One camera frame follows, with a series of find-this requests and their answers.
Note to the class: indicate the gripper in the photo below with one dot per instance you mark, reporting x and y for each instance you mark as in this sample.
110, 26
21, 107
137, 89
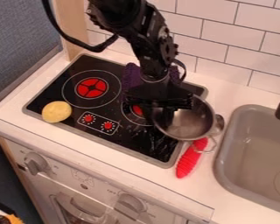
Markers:
158, 94

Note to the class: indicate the silver pot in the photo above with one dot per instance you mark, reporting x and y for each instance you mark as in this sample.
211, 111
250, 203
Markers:
195, 122

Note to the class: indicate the toy stove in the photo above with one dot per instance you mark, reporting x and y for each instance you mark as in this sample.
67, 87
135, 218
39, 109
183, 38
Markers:
64, 84

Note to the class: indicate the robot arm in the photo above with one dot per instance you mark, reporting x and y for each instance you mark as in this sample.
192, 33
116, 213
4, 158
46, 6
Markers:
142, 32

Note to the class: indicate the toy sink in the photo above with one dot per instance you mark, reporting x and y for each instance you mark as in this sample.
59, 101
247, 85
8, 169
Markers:
255, 157

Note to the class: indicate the purple cloth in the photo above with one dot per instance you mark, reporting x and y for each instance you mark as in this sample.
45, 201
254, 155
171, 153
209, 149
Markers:
130, 75

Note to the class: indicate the yellow toy potato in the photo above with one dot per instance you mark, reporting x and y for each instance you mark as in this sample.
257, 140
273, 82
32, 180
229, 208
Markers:
56, 112

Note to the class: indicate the red ribbed toy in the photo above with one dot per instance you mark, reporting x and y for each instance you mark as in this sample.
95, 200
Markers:
189, 160

